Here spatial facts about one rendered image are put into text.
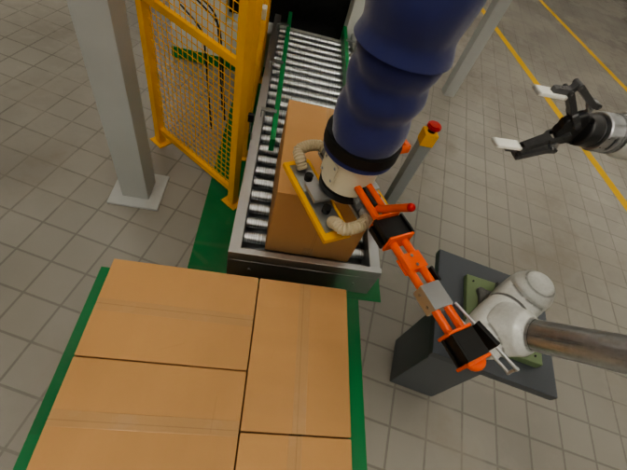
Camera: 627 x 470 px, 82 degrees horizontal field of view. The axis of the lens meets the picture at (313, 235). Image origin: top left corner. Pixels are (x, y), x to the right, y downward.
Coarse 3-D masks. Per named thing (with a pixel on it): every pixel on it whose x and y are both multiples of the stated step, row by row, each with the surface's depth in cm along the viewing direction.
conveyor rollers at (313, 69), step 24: (288, 48) 277; (312, 48) 285; (336, 48) 294; (288, 72) 263; (312, 72) 264; (336, 72) 273; (288, 96) 240; (312, 96) 248; (336, 96) 258; (264, 120) 222; (264, 168) 197; (264, 192) 187; (264, 240) 170; (360, 240) 184; (360, 264) 175
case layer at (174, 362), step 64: (128, 320) 136; (192, 320) 141; (256, 320) 147; (320, 320) 153; (64, 384) 119; (128, 384) 123; (192, 384) 128; (256, 384) 133; (320, 384) 138; (64, 448) 110; (128, 448) 113; (192, 448) 117; (256, 448) 121; (320, 448) 126
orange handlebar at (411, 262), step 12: (408, 144) 126; (360, 192) 107; (372, 192) 108; (384, 204) 106; (372, 216) 103; (408, 240) 100; (396, 252) 97; (408, 252) 99; (408, 264) 94; (420, 264) 95; (432, 276) 94; (432, 312) 89; (456, 312) 90; (444, 324) 87; (456, 324) 88
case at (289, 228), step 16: (288, 112) 165; (304, 112) 167; (320, 112) 170; (288, 128) 158; (304, 128) 161; (320, 128) 163; (288, 144) 152; (288, 160) 146; (320, 160) 151; (272, 192) 179; (288, 192) 136; (272, 208) 148; (288, 208) 142; (304, 208) 142; (272, 224) 151; (288, 224) 151; (304, 224) 150; (272, 240) 160; (288, 240) 160; (304, 240) 159; (320, 240) 159; (352, 240) 158; (320, 256) 170; (336, 256) 169
